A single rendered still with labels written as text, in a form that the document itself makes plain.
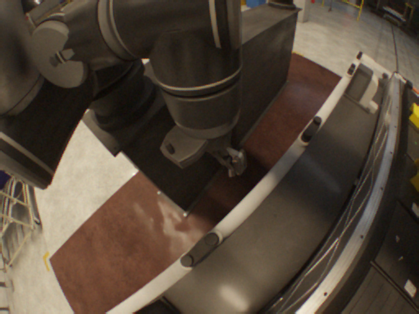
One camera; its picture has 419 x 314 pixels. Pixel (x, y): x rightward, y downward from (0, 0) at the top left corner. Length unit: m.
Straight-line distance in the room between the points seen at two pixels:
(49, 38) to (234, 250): 0.45
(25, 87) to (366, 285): 0.61
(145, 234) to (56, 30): 1.34
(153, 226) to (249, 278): 1.08
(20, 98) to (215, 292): 0.49
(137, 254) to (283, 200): 1.20
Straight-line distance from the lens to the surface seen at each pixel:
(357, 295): 0.35
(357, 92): 0.73
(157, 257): 1.37
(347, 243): 0.34
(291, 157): 0.52
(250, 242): 0.39
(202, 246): 0.41
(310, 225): 0.43
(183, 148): 0.26
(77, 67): 0.24
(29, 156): 0.33
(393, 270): 0.41
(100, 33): 0.19
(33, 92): 0.34
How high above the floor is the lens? 1.27
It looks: 60 degrees down
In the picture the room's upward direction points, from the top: 13 degrees counter-clockwise
